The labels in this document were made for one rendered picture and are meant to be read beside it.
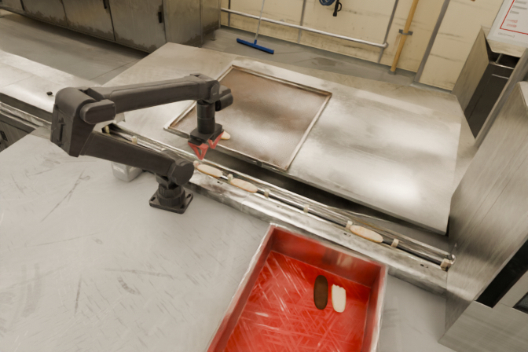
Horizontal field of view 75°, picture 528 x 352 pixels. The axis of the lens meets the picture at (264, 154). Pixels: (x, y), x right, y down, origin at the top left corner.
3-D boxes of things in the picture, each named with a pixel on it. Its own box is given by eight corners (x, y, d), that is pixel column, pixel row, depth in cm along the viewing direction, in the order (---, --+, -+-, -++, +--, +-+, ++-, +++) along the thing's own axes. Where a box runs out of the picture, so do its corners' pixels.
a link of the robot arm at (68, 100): (27, 137, 71) (53, 158, 67) (59, 80, 71) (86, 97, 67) (165, 173, 111) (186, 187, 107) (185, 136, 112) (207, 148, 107)
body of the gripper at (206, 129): (222, 130, 115) (223, 110, 110) (206, 144, 107) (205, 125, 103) (206, 123, 117) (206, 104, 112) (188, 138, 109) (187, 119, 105)
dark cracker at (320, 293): (314, 274, 94) (315, 272, 94) (328, 276, 94) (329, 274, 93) (312, 308, 86) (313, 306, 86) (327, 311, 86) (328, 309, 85)
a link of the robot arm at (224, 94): (189, 76, 101) (210, 86, 98) (216, 66, 109) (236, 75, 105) (191, 111, 109) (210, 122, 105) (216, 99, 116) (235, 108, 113)
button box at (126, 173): (113, 183, 121) (107, 158, 114) (129, 170, 127) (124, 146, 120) (131, 191, 119) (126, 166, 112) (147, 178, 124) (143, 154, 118)
